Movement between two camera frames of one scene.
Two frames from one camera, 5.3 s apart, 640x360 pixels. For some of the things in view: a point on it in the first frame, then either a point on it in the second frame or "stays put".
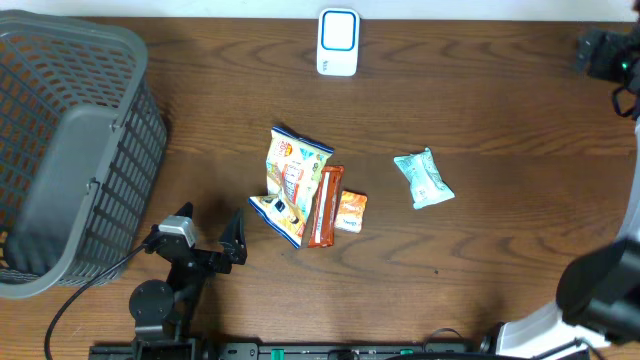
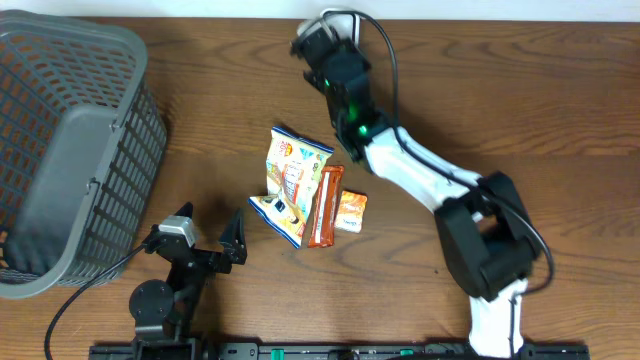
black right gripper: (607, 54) → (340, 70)
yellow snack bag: (294, 166) stays put
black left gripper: (234, 230) stays put
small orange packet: (351, 210) stays put
